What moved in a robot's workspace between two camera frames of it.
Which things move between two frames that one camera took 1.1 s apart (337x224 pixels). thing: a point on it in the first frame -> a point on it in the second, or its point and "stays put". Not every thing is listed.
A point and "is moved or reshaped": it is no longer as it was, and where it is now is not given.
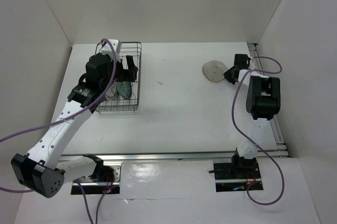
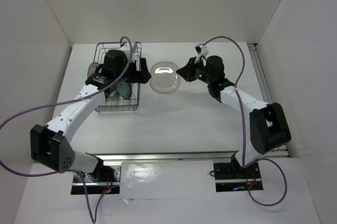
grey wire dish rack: (134, 50) stays put
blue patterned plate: (125, 89) stays put
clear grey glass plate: (214, 70) is moved or reshaped
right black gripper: (228, 77) -> (187, 71)
